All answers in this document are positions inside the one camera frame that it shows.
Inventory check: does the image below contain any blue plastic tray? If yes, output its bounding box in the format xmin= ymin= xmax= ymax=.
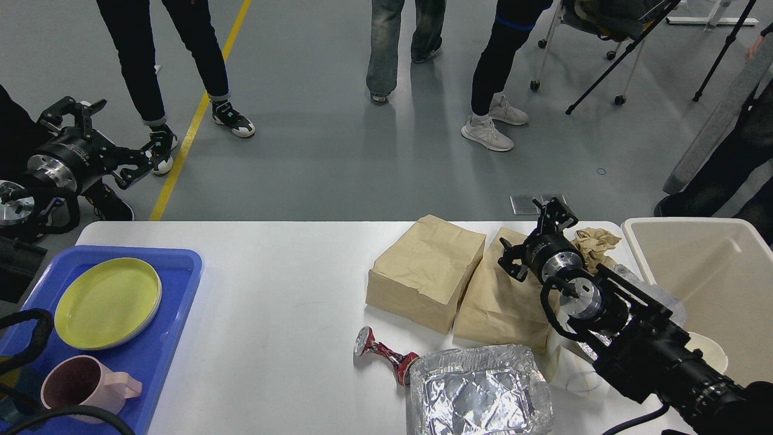
xmin=1 ymin=245 xmax=202 ymax=434

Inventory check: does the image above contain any left brown paper bag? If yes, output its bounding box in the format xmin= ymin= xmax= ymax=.
xmin=365 ymin=214 xmax=486 ymax=334

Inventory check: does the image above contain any beige plastic bin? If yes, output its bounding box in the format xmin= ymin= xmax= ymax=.
xmin=622 ymin=217 xmax=772 ymax=385

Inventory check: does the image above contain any brown paper bag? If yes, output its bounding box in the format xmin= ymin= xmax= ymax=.
xmin=453 ymin=227 xmax=550 ymax=353
xmin=365 ymin=214 xmax=486 ymax=334

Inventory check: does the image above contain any black camera tripod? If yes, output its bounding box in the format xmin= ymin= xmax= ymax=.
xmin=564 ymin=1 xmax=759 ymax=115

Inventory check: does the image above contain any pink mug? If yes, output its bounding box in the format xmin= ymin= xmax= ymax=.
xmin=39 ymin=355 xmax=143 ymax=414

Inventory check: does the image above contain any pink plate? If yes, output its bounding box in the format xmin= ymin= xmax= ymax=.
xmin=54 ymin=284 xmax=162 ymax=350

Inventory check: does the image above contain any right brown paper bag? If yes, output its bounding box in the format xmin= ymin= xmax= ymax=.
xmin=453 ymin=227 xmax=550 ymax=353

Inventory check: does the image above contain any crumpled brown paper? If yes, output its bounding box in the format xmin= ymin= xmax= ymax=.
xmin=571 ymin=228 xmax=622 ymax=275

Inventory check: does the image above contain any crushed red can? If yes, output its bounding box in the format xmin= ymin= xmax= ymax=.
xmin=353 ymin=326 xmax=420 ymax=387

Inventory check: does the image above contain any metal floor socket plate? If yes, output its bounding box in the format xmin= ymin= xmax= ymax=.
xmin=510 ymin=193 xmax=566 ymax=216

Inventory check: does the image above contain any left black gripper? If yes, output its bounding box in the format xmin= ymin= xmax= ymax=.
xmin=27 ymin=96 xmax=176 ymax=195

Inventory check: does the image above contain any aluminium foil container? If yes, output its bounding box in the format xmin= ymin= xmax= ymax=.
xmin=409 ymin=344 xmax=554 ymax=434

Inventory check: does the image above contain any person with black-white sneakers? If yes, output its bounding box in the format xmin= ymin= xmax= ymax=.
xmin=97 ymin=0 xmax=256 ymax=176

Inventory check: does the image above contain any yellow plate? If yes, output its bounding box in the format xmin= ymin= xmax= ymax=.
xmin=54 ymin=258 xmax=163 ymax=350

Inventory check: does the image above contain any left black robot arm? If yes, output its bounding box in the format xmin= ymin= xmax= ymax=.
xmin=2 ymin=97 xmax=201 ymax=434

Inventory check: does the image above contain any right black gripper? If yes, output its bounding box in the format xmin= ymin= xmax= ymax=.
xmin=498 ymin=198 xmax=585 ymax=283

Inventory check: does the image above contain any teal mug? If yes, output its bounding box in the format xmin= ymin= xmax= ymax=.
xmin=1 ymin=366 xmax=45 ymax=425

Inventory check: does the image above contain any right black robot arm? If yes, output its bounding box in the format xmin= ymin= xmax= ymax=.
xmin=498 ymin=198 xmax=772 ymax=434

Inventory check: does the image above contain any white paper cup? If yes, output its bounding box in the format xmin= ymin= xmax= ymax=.
xmin=685 ymin=332 xmax=729 ymax=374

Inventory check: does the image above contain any person with white sneakers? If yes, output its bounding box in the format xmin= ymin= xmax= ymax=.
xmin=461 ymin=1 xmax=552 ymax=152

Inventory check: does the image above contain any white rolling chair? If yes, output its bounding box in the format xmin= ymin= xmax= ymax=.
xmin=529 ymin=1 xmax=668 ymax=106

